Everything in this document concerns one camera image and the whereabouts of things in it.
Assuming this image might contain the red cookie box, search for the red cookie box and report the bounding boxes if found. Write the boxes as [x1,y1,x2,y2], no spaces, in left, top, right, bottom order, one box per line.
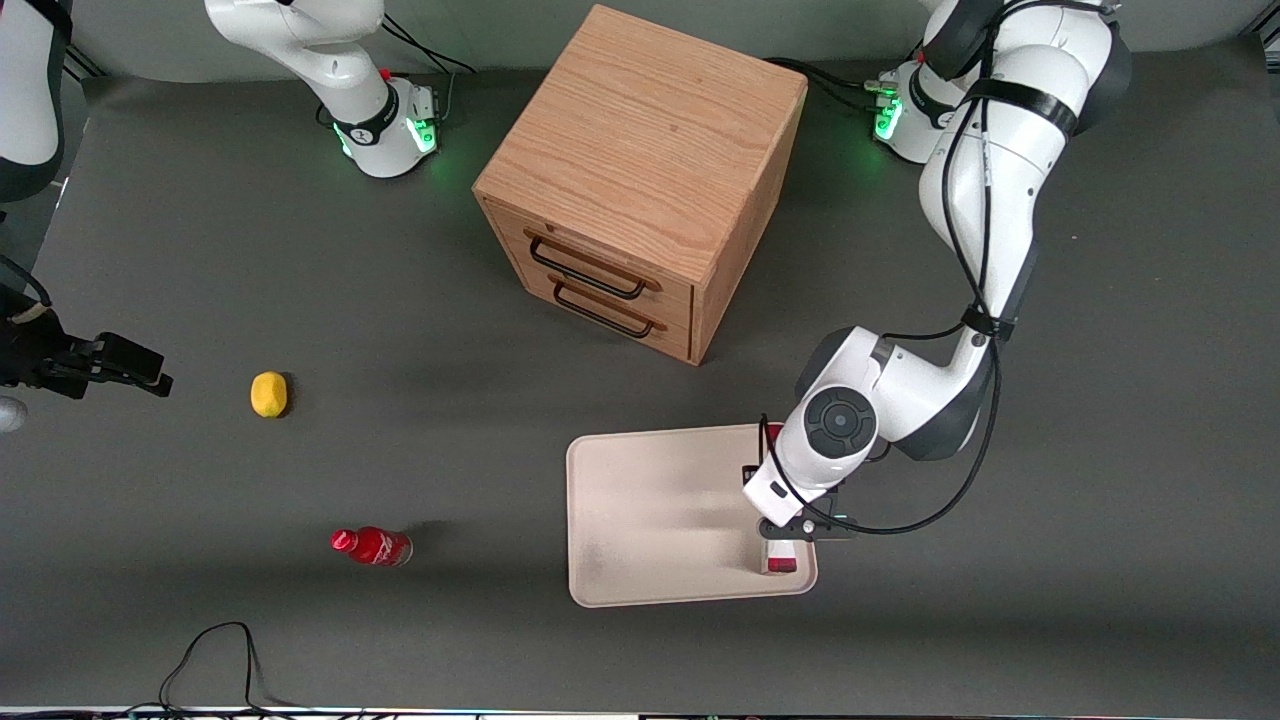
[763,422,803,578]

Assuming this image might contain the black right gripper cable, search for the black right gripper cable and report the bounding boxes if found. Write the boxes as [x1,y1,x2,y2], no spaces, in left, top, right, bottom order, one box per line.
[0,254,53,309]

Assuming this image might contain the black base cables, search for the black base cables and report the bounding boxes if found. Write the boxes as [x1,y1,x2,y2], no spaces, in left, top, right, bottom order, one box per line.
[380,14,477,126]
[765,40,926,113]

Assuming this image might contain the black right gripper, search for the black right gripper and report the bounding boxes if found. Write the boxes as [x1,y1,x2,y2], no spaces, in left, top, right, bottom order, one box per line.
[0,288,174,400]

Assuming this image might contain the red soda bottle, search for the red soda bottle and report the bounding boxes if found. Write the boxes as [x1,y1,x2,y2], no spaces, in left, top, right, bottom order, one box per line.
[330,526,414,569]

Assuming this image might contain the black looped table cable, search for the black looped table cable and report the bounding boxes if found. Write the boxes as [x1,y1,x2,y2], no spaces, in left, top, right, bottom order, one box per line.
[100,621,366,718]

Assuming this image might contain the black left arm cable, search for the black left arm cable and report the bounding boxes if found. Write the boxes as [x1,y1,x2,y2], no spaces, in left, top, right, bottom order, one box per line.
[757,0,1113,537]

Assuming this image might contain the yellow lemon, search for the yellow lemon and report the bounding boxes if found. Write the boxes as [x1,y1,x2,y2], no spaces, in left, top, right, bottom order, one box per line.
[250,371,289,419]

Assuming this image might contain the wooden drawer cabinet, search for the wooden drawer cabinet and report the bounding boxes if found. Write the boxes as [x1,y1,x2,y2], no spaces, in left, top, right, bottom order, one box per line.
[472,4,809,367]

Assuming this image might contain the black left base cables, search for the black left base cables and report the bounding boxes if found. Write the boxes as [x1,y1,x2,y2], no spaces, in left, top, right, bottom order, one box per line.
[765,40,926,113]

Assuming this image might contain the wooden drawer front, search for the wooden drawer front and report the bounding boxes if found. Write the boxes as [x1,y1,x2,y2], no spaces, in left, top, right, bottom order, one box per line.
[498,262,694,362]
[490,203,695,313]

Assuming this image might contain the black right base cables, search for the black right base cables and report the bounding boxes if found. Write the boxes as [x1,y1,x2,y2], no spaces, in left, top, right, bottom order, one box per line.
[380,14,477,126]

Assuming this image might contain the beige plastic tray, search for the beige plastic tray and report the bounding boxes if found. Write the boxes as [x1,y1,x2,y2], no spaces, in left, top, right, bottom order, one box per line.
[566,422,819,609]

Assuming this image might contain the black metal drawer handle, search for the black metal drawer handle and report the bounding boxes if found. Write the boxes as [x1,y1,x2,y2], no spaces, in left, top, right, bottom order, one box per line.
[551,281,657,340]
[527,233,650,301]

